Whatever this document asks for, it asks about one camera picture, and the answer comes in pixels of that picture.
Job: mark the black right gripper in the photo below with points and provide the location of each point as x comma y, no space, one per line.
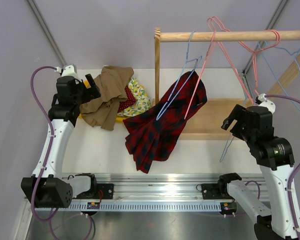
238,113

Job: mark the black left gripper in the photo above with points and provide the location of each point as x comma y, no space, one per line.
91,93

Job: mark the tan brown skirt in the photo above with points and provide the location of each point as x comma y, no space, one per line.
123,73

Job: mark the red white polka-dot skirt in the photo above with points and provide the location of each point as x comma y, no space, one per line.
131,100

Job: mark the lemon print skirt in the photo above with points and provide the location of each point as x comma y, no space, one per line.
142,103

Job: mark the red black plaid skirt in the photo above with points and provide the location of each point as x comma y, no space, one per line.
153,135

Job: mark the pink hanger with lemon skirt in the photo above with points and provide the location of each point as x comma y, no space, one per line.
216,51

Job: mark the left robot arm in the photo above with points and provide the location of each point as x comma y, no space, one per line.
57,140

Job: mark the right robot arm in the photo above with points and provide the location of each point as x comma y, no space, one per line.
274,156

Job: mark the yellow plastic tray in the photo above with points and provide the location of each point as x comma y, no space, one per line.
103,111

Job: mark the wooden rack rod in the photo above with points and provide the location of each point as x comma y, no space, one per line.
233,36

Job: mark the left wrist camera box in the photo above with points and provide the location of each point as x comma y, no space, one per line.
68,70

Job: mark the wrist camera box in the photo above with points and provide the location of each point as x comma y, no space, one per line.
262,101
68,70

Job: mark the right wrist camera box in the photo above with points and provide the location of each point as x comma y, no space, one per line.
262,101

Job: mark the wooden rack left post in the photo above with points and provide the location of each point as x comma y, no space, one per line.
157,58

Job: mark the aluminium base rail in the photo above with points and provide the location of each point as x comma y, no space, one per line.
105,192

